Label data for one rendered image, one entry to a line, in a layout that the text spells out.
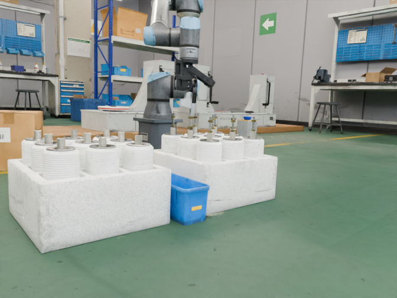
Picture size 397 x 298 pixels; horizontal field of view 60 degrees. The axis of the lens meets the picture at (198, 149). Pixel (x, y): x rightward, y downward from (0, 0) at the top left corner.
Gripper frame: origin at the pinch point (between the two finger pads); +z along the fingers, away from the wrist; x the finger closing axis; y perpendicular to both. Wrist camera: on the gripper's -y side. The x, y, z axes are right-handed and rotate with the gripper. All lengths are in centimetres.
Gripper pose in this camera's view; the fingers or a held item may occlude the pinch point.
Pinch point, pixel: (192, 112)
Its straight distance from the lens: 134.7
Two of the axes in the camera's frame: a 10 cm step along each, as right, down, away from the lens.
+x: 2.1, 1.4, -9.7
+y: -9.8, -0.1, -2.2
